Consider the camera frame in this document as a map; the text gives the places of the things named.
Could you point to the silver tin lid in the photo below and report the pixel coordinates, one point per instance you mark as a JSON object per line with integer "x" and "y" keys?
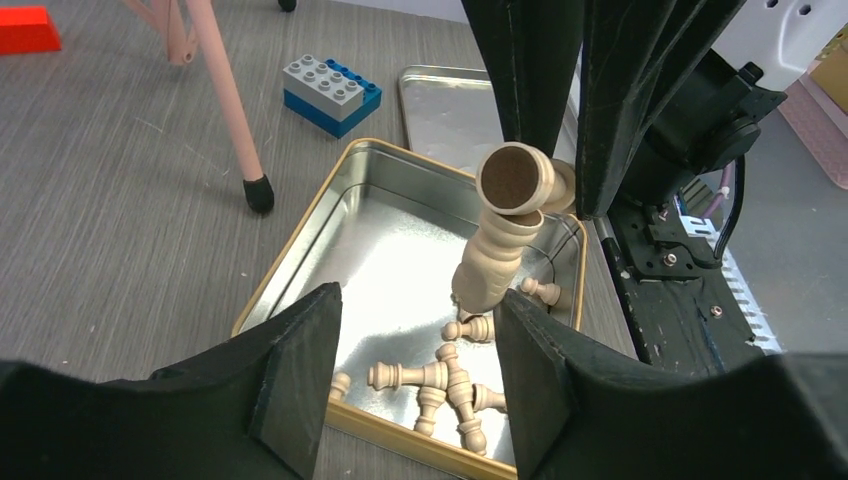
{"x": 449, "y": 114}

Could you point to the blue box of bits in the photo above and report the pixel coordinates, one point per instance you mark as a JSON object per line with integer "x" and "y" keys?
{"x": 329, "y": 94}

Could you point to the pink music stand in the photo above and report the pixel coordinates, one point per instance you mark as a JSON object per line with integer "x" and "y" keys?
{"x": 181, "y": 45}

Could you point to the gold tin box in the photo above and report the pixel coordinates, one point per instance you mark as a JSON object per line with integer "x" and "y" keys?
{"x": 389, "y": 227}

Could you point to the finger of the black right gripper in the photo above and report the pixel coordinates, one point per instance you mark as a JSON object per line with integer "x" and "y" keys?
{"x": 635, "y": 56}
{"x": 530, "y": 50}

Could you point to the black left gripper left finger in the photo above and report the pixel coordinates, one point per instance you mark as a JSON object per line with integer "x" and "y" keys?
{"x": 252, "y": 407}

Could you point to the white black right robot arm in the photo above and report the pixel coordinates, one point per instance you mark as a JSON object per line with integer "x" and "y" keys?
{"x": 710, "y": 119}

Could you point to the light wooden bishop piece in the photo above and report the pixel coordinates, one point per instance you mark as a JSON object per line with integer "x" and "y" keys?
{"x": 492, "y": 257}

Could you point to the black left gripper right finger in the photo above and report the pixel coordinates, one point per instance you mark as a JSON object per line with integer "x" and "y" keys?
{"x": 578, "y": 409}

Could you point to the red block near stand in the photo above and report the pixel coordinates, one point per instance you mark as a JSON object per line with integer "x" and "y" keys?
{"x": 28, "y": 30}

